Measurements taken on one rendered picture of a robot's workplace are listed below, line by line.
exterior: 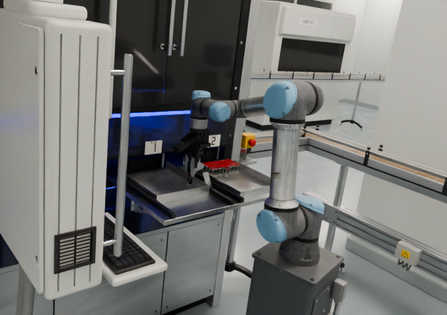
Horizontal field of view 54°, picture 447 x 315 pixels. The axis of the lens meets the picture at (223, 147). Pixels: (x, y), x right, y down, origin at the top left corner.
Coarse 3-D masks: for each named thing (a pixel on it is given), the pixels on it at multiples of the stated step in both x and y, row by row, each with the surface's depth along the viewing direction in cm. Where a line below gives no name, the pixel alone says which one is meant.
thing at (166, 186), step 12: (168, 168) 208; (132, 180) 183; (144, 180) 191; (156, 180) 193; (168, 180) 195; (180, 180) 196; (192, 180) 194; (156, 192) 180; (168, 192) 182; (180, 192) 176; (192, 192) 180; (204, 192) 184
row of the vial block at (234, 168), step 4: (232, 164) 212; (236, 164) 213; (212, 168) 203; (216, 168) 204; (220, 168) 206; (224, 168) 208; (232, 168) 211; (236, 168) 214; (212, 172) 203; (216, 172) 205; (220, 172) 207; (232, 172) 213; (236, 172) 214; (216, 176) 206
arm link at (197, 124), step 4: (192, 120) 177; (196, 120) 177; (200, 120) 177; (204, 120) 177; (192, 124) 178; (196, 124) 177; (200, 124) 177; (204, 124) 178; (192, 128) 179; (196, 128) 178; (200, 128) 178; (204, 128) 179
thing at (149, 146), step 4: (160, 140) 194; (148, 144) 191; (152, 144) 192; (156, 144) 193; (160, 144) 195; (148, 148) 191; (152, 148) 193; (156, 148) 194; (160, 148) 195; (148, 152) 192; (152, 152) 193; (156, 152) 195; (160, 152) 196
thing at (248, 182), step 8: (240, 168) 220; (248, 168) 215; (232, 176) 209; (240, 176) 211; (248, 176) 212; (256, 176) 212; (264, 176) 207; (224, 184) 190; (232, 184) 199; (240, 184) 200; (248, 184) 201; (256, 184) 203; (264, 184) 204; (240, 192) 183; (248, 192) 186; (256, 192) 189; (264, 192) 193
